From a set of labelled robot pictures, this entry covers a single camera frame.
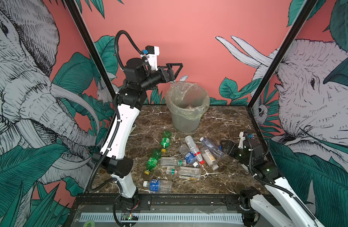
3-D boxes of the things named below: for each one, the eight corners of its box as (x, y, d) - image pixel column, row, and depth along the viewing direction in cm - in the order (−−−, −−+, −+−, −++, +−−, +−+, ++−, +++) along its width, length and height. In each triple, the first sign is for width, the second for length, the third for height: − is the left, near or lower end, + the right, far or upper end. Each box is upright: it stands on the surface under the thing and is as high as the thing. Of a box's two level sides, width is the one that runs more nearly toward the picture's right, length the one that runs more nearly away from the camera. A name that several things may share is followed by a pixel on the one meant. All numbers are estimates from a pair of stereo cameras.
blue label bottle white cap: (190, 170, 87) (191, 167, 83) (177, 150, 96) (177, 146, 92) (199, 165, 89) (200, 162, 85) (185, 145, 98) (185, 141, 94)
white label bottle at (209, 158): (212, 172, 87) (214, 169, 82) (198, 152, 96) (199, 148, 91) (218, 168, 88) (221, 165, 84) (204, 149, 97) (206, 145, 93)
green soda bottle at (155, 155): (144, 174, 86) (142, 170, 81) (153, 152, 95) (152, 148, 91) (153, 176, 85) (152, 173, 80) (161, 154, 94) (160, 150, 90)
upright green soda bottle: (160, 153, 94) (159, 149, 90) (162, 135, 104) (161, 130, 99) (171, 153, 95) (171, 149, 90) (171, 135, 104) (171, 130, 100)
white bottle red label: (198, 165, 89) (200, 162, 85) (184, 140, 101) (184, 136, 97) (204, 163, 91) (205, 159, 86) (189, 138, 102) (189, 134, 98)
